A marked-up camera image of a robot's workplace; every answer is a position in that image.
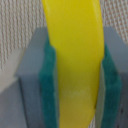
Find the yellow toy banana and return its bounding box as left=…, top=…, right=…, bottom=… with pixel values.
left=42, top=0, right=104, bottom=128

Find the white woven placemat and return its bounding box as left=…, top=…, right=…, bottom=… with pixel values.
left=0, top=0, right=128, bottom=93

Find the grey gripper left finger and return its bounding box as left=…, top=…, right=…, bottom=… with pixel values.
left=16, top=28, right=59, bottom=128

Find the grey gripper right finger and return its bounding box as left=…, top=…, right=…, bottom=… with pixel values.
left=95, top=27, right=128, bottom=128

